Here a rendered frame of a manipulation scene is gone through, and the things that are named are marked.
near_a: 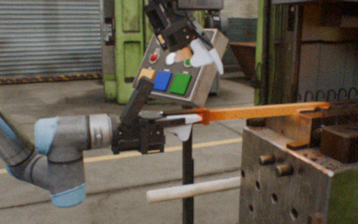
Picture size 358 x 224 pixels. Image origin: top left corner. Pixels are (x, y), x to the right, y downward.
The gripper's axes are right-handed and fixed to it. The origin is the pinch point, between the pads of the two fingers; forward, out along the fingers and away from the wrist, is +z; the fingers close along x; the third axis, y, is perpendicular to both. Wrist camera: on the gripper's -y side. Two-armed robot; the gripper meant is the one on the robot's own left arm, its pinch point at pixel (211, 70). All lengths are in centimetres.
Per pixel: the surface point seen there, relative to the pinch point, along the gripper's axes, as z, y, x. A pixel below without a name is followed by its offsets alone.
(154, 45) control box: 0, -5, -68
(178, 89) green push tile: 13.6, -0.1, -42.5
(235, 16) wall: 166, -402, -814
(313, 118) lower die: 22.1, -15.8, 7.6
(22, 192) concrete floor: 65, 112, -194
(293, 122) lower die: 24.1, -14.0, 0.6
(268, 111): 16.6, -8.3, 1.6
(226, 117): 11.6, 2.2, 1.5
